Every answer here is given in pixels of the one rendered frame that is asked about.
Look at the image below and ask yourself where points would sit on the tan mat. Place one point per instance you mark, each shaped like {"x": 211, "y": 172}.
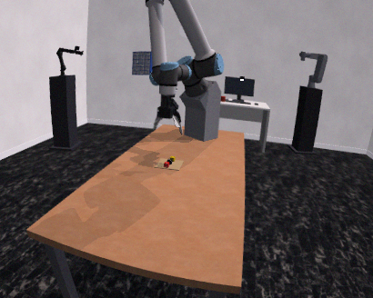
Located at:
{"x": 176, "y": 165}

